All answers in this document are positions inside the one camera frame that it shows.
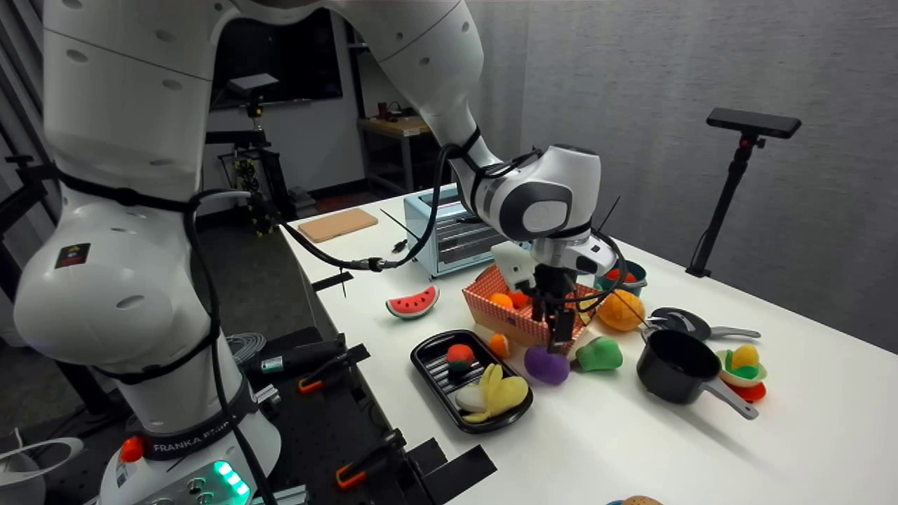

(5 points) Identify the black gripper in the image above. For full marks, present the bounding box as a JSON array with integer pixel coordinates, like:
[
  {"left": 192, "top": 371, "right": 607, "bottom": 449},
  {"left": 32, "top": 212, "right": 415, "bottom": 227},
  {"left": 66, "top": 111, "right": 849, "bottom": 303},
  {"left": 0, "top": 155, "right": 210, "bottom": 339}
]
[{"left": 530, "top": 265, "right": 582, "bottom": 357}]

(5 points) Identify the purple eggplant plush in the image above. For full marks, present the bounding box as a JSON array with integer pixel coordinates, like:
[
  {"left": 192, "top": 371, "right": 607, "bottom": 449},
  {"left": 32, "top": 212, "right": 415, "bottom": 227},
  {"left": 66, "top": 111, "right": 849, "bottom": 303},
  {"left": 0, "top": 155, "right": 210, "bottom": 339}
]
[{"left": 523, "top": 346, "right": 572, "bottom": 388}]

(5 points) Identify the orange plastic basket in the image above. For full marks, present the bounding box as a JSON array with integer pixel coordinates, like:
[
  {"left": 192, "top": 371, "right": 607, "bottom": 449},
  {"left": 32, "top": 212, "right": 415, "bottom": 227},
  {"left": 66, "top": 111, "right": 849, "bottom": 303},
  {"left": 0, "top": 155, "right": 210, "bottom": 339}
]
[{"left": 462, "top": 265, "right": 602, "bottom": 357}]

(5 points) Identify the small orange carrot plush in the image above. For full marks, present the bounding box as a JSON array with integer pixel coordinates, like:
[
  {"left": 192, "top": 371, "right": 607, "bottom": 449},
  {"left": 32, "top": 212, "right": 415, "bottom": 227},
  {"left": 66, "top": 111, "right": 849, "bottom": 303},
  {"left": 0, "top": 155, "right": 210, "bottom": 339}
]
[{"left": 487, "top": 328, "right": 515, "bottom": 362}]

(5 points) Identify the large peeled orange plush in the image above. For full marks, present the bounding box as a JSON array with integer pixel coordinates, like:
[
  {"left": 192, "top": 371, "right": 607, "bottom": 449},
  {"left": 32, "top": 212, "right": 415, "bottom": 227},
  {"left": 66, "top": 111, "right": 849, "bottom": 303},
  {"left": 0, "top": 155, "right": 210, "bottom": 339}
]
[{"left": 596, "top": 286, "right": 650, "bottom": 336}]

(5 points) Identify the teal toy pot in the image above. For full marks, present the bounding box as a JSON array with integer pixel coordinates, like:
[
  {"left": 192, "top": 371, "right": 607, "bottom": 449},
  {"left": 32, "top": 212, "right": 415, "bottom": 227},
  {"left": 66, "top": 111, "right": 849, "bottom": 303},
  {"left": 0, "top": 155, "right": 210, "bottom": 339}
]
[{"left": 599, "top": 258, "right": 652, "bottom": 297}]

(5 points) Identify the yellow banana plush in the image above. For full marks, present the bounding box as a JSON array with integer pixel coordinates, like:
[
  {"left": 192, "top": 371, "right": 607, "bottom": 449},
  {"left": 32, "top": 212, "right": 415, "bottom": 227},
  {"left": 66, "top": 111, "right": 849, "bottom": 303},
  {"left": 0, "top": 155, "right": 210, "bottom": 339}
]
[{"left": 464, "top": 362, "right": 535, "bottom": 426}]

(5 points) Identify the white garlic plush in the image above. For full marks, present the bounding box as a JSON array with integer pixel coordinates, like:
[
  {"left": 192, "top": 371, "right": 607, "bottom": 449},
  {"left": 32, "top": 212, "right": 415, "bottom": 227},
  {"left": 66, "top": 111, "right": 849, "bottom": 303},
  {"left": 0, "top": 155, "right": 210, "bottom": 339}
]
[{"left": 455, "top": 383, "right": 488, "bottom": 416}]

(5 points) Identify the small black frying pan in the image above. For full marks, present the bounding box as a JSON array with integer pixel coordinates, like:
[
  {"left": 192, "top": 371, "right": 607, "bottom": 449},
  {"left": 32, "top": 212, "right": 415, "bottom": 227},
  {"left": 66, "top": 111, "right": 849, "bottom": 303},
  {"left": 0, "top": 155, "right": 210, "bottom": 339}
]
[{"left": 645, "top": 307, "right": 763, "bottom": 346}]

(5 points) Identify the light blue toaster oven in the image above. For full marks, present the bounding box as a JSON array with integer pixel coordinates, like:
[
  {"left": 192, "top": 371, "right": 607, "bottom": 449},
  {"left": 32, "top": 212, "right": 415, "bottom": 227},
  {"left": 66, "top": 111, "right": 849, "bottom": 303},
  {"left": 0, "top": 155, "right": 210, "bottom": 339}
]
[{"left": 403, "top": 183, "right": 515, "bottom": 282}]

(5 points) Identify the black plastic tray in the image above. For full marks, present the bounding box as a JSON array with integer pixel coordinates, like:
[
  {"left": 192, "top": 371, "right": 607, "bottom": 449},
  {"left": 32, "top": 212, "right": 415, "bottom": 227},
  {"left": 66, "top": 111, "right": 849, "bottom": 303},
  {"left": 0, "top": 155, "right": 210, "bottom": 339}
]
[{"left": 408, "top": 328, "right": 536, "bottom": 435}]

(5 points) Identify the watermelon slice plush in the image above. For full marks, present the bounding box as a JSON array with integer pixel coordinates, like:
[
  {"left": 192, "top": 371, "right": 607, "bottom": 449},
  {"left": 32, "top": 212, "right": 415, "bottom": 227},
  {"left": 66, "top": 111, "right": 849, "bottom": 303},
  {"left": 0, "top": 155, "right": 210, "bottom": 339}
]
[{"left": 384, "top": 284, "right": 445, "bottom": 324}]

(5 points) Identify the yellow green red toy stack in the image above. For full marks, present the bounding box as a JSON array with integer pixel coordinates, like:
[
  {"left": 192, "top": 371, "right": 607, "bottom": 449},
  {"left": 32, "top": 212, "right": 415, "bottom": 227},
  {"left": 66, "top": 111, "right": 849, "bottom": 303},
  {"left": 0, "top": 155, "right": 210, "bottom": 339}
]
[{"left": 718, "top": 342, "right": 770, "bottom": 408}]

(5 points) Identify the short black tape strip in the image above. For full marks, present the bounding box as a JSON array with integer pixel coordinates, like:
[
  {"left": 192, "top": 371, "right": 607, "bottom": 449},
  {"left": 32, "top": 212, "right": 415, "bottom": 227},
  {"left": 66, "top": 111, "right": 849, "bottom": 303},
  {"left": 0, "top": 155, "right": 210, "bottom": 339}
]
[{"left": 310, "top": 269, "right": 358, "bottom": 291}]

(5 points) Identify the wooden cutting board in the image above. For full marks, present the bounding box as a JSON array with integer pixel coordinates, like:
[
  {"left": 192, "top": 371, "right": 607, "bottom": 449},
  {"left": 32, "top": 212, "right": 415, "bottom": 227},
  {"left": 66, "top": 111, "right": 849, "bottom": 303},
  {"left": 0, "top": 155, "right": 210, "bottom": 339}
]
[{"left": 295, "top": 209, "right": 383, "bottom": 248}]

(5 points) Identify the red round knob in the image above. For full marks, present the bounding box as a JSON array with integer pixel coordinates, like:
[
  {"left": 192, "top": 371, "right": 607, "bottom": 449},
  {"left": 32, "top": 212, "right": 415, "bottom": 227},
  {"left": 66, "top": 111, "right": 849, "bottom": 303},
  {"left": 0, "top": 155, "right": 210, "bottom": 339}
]
[{"left": 118, "top": 435, "right": 150, "bottom": 467}]

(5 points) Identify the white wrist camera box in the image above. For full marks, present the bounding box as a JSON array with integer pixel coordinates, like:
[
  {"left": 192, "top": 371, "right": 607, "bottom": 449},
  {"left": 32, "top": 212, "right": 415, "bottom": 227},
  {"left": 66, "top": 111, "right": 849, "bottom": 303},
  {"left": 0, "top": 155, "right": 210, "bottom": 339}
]
[{"left": 488, "top": 240, "right": 539, "bottom": 291}]

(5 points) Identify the black saucepan silver handle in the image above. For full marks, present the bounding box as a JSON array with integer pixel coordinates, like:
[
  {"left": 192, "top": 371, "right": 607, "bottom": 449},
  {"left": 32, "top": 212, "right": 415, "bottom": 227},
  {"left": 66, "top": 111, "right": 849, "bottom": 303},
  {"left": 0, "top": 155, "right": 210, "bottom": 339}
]
[{"left": 636, "top": 328, "right": 763, "bottom": 425}]

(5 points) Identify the black flat bracket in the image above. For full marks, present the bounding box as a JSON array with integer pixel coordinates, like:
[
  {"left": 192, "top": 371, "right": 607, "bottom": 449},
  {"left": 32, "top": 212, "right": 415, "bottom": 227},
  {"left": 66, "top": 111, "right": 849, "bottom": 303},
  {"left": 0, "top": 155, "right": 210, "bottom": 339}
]
[{"left": 410, "top": 439, "right": 499, "bottom": 505}]

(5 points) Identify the black clamp orange handle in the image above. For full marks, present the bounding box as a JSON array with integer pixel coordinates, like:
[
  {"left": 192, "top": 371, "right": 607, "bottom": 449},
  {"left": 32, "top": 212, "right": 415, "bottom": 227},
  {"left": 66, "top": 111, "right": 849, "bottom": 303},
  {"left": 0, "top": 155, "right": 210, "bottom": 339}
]
[
  {"left": 334, "top": 429, "right": 410, "bottom": 493},
  {"left": 295, "top": 342, "right": 375, "bottom": 395}
]

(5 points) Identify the black robot mount platform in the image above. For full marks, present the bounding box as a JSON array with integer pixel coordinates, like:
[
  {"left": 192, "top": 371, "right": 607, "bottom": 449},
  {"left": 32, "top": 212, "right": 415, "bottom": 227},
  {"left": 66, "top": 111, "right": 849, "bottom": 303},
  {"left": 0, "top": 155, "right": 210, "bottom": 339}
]
[{"left": 234, "top": 317, "right": 432, "bottom": 505}]

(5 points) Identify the black camera on tripod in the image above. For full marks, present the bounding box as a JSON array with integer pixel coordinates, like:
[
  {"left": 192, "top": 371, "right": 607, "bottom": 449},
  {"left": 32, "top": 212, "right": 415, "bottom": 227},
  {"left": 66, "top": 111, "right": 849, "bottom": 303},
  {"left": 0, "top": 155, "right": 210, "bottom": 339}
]
[{"left": 685, "top": 106, "right": 805, "bottom": 282}]

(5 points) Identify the dark wall screen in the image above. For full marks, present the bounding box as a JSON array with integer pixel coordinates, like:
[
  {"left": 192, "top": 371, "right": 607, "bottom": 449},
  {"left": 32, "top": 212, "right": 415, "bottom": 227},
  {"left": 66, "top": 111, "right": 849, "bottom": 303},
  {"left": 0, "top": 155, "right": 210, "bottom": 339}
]
[{"left": 209, "top": 8, "right": 345, "bottom": 111}]

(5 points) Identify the black camera on jointed stand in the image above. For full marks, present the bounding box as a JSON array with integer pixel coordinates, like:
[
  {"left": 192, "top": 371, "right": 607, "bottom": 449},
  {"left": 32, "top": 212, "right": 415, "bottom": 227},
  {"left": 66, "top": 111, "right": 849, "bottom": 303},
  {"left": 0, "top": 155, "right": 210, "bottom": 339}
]
[{"left": 205, "top": 70, "right": 304, "bottom": 242}]

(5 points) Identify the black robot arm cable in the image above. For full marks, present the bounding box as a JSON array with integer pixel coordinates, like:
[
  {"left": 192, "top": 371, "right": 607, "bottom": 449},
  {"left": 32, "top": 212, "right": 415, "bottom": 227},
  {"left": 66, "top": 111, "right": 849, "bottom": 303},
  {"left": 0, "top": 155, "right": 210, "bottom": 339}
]
[{"left": 0, "top": 129, "right": 627, "bottom": 505}]

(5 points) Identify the white ring object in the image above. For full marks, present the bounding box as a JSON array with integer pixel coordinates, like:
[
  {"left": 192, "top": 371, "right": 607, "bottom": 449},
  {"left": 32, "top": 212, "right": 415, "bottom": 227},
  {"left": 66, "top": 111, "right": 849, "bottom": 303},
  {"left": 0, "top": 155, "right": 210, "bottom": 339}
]
[{"left": 0, "top": 433, "right": 87, "bottom": 491}]

